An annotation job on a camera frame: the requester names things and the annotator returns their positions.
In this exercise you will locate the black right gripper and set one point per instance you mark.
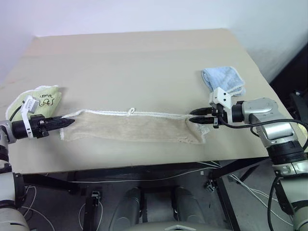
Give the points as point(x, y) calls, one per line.
point(220, 116)

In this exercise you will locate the black metal table frame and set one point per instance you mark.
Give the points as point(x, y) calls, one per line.
point(120, 172)

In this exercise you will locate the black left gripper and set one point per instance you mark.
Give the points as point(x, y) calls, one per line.
point(39, 127)

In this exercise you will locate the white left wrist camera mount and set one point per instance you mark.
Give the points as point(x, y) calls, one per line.
point(29, 104)

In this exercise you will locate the beige towel with white hem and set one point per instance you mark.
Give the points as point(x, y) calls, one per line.
point(130, 126)

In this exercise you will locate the dark grey rounded shape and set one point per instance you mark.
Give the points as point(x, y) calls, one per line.
point(128, 207)
point(187, 204)

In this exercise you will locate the folded light blue towel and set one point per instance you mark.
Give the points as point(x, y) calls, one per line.
point(222, 78)

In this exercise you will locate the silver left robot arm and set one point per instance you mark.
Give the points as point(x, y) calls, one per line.
point(5, 134)

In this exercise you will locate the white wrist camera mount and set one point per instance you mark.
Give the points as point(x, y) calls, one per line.
point(29, 104)
point(222, 96)

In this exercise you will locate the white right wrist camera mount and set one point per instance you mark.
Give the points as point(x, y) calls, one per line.
point(222, 96)

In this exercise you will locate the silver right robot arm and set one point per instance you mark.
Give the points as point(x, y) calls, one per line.
point(267, 113)

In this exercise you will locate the folded green printed towel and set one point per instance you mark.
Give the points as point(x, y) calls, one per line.
point(48, 99)

